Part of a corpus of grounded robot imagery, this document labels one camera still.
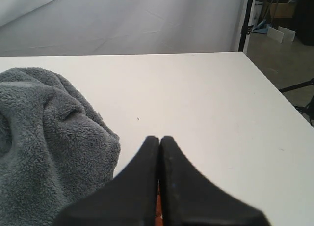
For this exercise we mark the white foam boards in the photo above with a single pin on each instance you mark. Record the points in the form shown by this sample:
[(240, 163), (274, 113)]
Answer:
[(281, 35)]

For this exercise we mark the grey-blue fluffy towel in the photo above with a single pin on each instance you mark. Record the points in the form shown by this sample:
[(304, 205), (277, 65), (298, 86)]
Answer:
[(54, 147)]

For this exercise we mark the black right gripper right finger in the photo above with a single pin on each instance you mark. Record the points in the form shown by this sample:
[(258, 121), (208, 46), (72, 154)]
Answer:
[(190, 199)]

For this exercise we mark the brown cardboard box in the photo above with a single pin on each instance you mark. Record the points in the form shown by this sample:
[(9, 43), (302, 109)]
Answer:
[(282, 9)]

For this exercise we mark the black tripod leg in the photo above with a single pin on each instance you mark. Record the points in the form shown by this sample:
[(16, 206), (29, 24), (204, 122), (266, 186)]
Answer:
[(307, 110)]

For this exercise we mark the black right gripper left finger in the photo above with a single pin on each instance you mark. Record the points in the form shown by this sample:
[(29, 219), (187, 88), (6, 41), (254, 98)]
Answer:
[(129, 199)]

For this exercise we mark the black backdrop stand pole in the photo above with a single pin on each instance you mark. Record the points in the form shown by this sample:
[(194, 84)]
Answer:
[(246, 28)]

